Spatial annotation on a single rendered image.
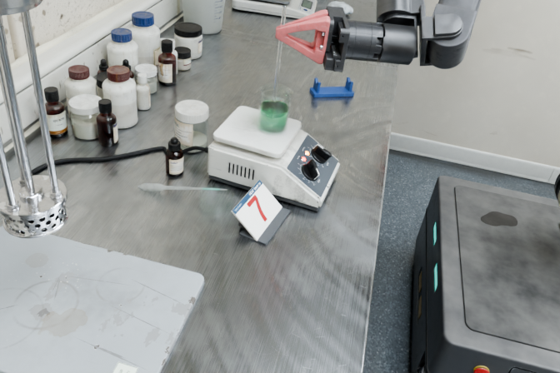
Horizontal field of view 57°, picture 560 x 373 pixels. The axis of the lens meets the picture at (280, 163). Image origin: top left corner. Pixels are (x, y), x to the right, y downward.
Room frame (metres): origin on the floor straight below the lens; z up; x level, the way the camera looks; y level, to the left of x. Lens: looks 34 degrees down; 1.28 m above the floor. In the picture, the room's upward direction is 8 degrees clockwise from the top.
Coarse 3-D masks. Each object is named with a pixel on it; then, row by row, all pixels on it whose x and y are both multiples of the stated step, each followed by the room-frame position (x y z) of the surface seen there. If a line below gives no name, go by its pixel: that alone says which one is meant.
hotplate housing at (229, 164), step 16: (224, 144) 0.71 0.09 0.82; (320, 144) 0.78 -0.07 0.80; (208, 160) 0.70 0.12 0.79; (224, 160) 0.69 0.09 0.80; (240, 160) 0.68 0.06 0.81; (256, 160) 0.68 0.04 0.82; (272, 160) 0.68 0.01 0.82; (288, 160) 0.69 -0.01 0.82; (208, 176) 0.70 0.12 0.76; (224, 176) 0.69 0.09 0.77; (240, 176) 0.68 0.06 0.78; (256, 176) 0.67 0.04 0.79; (272, 176) 0.67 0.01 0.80; (288, 176) 0.66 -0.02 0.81; (272, 192) 0.67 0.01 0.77; (288, 192) 0.66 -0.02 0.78; (304, 192) 0.65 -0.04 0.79
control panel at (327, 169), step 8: (304, 144) 0.75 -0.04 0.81; (312, 144) 0.76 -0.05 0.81; (296, 152) 0.72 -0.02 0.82; (304, 152) 0.73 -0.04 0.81; (296, 160) 0.70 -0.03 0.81; (328, 160) 0.75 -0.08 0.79; (336, 160) 0.76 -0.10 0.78; (288, 168) 0.67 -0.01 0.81; (296, 168) 0.68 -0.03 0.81; (320, 168) 0.72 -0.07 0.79; (328, 168) 0.73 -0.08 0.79; (296, 176) 0.66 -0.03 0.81; (320, 176) 0.70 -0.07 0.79; (328, 176) 0.71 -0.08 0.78; (312, 184) 0.67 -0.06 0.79; (320, 184) 0.68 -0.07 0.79; (320, 192) 0.66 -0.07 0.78
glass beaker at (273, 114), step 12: (264, 84) 0.76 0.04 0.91; (288, 84) 0.77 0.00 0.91; (264, 96) 0.73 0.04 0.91; (288, 96) 0.76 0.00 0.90; (264, 108) 0.73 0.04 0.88; (276, 108) 0.72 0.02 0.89; (288, 108) 0.74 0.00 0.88; (264, 120) 0.73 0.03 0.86; (276, 120) 0.72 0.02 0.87; (264, 132) 0.73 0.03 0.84; (276, 132) 0.72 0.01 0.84
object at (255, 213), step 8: (256, 192) 0.64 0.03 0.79; (264, 192) 0.65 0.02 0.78; (248, 200) 0.61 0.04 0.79; (256, 200) 0.62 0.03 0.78; (264, 200) 0.63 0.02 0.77; (272, 200) 0.65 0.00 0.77; (248, 208) 0.60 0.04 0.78; (256, 208) 0.61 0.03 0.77; (264, 208) 0.62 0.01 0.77; (272, 208) 0.63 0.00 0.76; (240, 216) 0.58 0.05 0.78; (248, 216) 0.59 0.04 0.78; (256, 216) 0.60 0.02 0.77; (264, 216) 0.61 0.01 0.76; (248, 224) 0.58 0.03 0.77; (256, 224) 0.59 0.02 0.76; (264, 224) 0.60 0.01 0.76; (256, 232) 0.57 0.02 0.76
